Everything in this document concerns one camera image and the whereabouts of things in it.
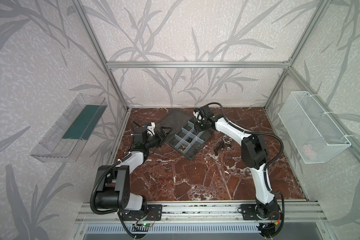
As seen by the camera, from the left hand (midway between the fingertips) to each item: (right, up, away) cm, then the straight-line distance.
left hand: (172, 129), depth 86 cm
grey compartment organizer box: (+6, -6, +11) cm, 14 cm away
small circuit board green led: (-10, -45, -15) cm, 48 cm away
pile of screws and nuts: (+34, -11, +13) cm, 38 cm away
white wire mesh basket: (+64, -3, -24) cm, 68 cm away
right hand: (+14, +4, +13) cm, 20 cm away
